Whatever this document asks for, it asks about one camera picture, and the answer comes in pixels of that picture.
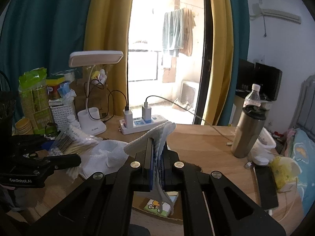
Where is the cotton swab bag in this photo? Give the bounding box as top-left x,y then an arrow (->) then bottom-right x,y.
49,124 -> 103,182

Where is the tissue packet with cartoon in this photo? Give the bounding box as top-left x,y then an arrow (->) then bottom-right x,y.
144,192 -> 179,217

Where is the white dotted cloth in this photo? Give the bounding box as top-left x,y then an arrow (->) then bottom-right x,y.
124,121 -> 176,203

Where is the white towel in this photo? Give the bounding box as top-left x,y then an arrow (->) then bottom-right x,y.
79,140 -> 129,179

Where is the brown cardboard box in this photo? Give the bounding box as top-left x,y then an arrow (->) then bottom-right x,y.
132,191 -> 183,225

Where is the white pill bottle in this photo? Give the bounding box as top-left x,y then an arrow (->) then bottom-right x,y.
71,120 -> 81,129
67,114 -> 77,126

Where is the white perforated basket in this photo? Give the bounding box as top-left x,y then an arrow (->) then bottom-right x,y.
50,102 -> 76,130

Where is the white desk lamp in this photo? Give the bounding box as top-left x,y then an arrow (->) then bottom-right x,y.
68,50 -> 123,136

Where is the black smartphone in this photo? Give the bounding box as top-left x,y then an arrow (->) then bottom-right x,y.
254,165 -> 279,210

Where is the green paper cup package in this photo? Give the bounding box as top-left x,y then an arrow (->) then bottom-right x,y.
18,67 -> 53,134

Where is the white plastic container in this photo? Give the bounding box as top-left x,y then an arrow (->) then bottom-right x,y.
250,127 -> 276,158

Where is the yellow tissue pack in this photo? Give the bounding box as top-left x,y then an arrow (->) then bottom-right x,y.
270,156 -> 302,192

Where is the steel travel tumbler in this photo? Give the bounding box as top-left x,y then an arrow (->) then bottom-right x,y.
231,105 -> 266,158

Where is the white power strip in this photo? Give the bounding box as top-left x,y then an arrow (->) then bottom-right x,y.
119,115 -> 167,135

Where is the white computer desk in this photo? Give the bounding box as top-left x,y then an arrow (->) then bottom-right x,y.
229,95 -> 274,127

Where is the teal patterned blanket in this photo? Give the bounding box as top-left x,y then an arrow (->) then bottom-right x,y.
285,128 -> 314,215

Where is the clear water bottle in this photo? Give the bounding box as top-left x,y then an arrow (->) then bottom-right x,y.
243,84 -> 261,107

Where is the grey padded headboard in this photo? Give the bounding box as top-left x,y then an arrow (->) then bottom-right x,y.
290,75 -> 315,140

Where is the right yellow curtain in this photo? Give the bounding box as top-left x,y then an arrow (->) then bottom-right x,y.
203,0 -> 234,125

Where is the yellow curtain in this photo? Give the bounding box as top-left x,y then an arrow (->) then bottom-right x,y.
203,0 -> 234,125
84,0 -> 132,116

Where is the black monitor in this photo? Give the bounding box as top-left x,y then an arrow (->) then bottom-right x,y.
235,59 -> 283,102

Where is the left teal curtain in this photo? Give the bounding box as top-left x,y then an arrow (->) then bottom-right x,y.
1,0 -> 91,91

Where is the teal curtain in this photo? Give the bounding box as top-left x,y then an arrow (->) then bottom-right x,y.
1,0 -> 91,91
218,0 -> 250,126

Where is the left yellow curtain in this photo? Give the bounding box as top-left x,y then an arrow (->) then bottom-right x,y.
84,0 -> 132,116

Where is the white air conditioner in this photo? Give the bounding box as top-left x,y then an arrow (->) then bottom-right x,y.
249,3 -> 301,24

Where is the right teal curtain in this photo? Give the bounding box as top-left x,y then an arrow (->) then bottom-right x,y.
218,0 -> 250,126

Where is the white charger black cable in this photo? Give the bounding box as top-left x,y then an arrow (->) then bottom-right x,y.
83,78 -> 134,129

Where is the white charger grey cable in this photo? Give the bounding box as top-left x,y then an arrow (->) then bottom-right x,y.
141,95 -> 233,143

